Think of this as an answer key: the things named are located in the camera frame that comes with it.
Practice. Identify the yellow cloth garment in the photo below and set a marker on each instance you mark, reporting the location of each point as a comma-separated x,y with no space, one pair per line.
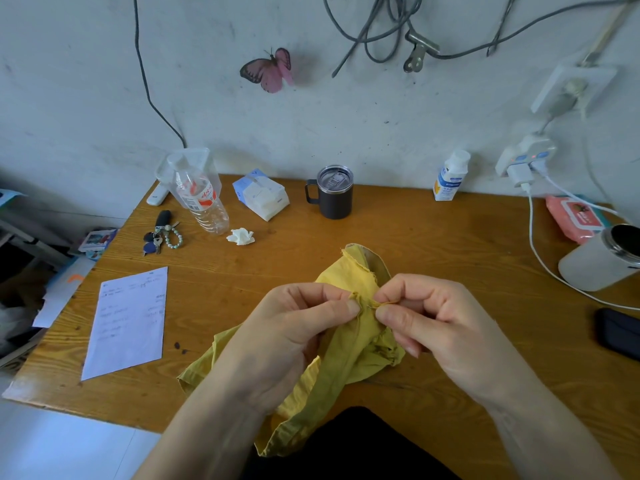
350,352

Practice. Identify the frosted white tumbler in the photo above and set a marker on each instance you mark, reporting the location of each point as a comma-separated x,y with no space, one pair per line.
595,262

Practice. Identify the clear plastic container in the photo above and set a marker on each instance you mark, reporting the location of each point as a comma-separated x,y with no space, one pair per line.
192,162

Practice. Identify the person's left forearm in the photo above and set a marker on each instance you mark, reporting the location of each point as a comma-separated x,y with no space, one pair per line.
210,429

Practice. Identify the clear plastic water bottle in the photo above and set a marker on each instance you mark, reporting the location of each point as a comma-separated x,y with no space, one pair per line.
202,199

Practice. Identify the white charger plug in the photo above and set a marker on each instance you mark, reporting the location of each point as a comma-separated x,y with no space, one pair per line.
520,175

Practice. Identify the person's right thumb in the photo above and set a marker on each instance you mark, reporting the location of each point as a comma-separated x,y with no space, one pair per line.
397,328

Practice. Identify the person's left hand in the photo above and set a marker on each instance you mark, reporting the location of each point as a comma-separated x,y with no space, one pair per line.
277,339

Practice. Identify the white power adapter strip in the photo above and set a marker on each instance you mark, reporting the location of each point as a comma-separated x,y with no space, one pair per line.
525,150

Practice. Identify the person's right forearm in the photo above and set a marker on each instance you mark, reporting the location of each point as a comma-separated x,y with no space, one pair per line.
540,434

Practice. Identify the white printed paper sheet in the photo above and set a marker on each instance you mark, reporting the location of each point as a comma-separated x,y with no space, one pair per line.
129,322

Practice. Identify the crumpled white tissue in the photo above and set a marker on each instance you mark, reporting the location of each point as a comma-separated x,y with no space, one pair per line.
241,236

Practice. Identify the soft pack of tissues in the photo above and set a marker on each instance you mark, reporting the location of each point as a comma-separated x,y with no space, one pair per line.
261,194

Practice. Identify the person's black trousers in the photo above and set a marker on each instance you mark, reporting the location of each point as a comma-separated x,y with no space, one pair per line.
350,444

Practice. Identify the black phone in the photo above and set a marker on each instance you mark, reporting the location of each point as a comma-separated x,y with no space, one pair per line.
620,332

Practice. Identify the person's left thumb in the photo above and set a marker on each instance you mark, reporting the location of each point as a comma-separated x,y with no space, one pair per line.
330,313

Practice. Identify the colourful small card box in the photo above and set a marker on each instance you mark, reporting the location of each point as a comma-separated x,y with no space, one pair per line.
97,239

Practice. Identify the white remote control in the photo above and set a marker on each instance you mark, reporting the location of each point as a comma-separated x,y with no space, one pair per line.
157,193

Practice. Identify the grey shelf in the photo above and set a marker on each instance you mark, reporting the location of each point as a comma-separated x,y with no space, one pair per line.
45,219

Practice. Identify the small white bottle blue label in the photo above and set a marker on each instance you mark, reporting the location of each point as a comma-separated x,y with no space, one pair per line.
450,177

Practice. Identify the black mug with clear lid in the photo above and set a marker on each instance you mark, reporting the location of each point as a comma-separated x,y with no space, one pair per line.
334,193

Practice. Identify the person's right hand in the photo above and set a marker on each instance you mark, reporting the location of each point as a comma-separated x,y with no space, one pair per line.
450,329

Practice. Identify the grey plug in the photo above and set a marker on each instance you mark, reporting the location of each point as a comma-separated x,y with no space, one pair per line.
567,97

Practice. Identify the white wall socket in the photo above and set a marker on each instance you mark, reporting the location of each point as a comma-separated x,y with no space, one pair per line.
575,87

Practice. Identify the metal clip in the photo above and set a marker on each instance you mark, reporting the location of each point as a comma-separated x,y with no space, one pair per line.
419,50

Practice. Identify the white and blue paper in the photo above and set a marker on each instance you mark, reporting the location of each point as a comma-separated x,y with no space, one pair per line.
62,292

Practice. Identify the pink butterfly decoration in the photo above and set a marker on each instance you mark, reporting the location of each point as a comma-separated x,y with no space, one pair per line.
270,70

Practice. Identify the pink wet wipes pack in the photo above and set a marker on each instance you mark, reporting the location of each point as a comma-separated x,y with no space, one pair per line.
575,218

